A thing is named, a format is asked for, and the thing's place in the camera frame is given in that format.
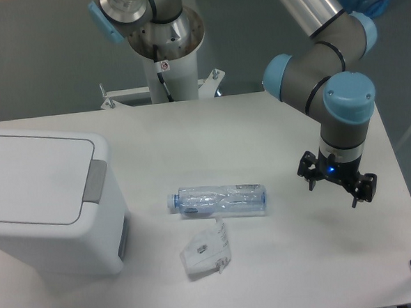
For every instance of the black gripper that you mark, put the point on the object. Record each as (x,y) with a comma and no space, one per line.
(340,172)

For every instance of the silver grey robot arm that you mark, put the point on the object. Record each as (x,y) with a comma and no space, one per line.
(316,84)

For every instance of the white trash can body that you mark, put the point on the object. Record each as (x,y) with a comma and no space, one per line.
(94,244)

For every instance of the white trash can lid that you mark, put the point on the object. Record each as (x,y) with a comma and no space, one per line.
(46,177)

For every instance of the clear plastic water bottle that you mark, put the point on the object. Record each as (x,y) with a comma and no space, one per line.
(219,201)

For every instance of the white folded face mask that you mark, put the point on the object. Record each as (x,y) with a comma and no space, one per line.
(207,252)

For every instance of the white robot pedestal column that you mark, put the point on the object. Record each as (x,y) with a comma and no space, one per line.
(170,48)

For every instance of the white pedestal base frame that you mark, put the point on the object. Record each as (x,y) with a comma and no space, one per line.
(165,89)

